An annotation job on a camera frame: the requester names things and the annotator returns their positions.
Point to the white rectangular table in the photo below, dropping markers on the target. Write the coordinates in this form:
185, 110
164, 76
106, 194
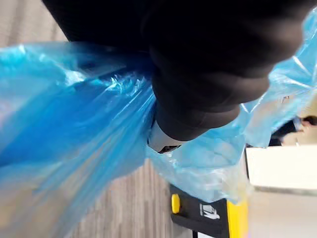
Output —
282, 168

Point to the blue plastic rubbish bag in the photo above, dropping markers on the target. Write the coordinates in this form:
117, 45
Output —
74, 119

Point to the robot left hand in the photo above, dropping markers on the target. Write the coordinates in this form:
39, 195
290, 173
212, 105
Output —
198, 49

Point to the yellow and black trash can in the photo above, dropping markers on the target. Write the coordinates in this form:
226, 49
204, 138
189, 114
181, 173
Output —
198, 213

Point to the person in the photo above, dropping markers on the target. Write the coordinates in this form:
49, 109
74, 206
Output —
297, 129

